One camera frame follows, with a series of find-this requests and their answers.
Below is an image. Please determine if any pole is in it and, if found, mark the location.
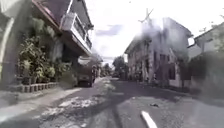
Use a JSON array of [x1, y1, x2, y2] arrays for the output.
[[138, 8, 155, 26]]

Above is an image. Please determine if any grey asphalt road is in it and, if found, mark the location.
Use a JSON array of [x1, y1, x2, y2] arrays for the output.
[[0, 77, 224, 128]]

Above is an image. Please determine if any concrete pavement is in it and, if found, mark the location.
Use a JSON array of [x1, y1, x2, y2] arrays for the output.
[[0, 84, 83, 123]]

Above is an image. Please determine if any building with balcony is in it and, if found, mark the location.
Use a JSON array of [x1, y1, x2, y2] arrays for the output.
[[0, 0, 95, 89]]

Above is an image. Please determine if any tree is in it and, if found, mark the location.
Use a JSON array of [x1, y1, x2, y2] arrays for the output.
[[112, 55, 128, 80]]

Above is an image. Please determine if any group of potted plants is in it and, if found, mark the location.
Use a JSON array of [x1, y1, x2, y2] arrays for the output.
[[16, 34, 76, 86]]

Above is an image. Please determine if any vehicle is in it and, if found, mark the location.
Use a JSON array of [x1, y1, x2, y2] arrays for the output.
[[76, 55, 98, 88]]

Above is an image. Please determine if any white building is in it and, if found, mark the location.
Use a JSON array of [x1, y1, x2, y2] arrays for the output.
[[186, 21, 224, 61]]

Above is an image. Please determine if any low brick wall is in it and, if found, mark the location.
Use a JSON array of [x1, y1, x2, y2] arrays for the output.
[[9, 81, 61, 94]]

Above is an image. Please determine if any pale two-storey building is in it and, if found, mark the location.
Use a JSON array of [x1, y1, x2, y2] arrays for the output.
[[124, 16, 194, 89]]

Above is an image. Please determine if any dark hedge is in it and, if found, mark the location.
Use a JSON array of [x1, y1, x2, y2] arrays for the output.
[[186, 49, 224, 98]]

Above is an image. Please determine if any robot's own part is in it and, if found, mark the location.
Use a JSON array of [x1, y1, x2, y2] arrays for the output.
[[140, 110, 158, 128]]

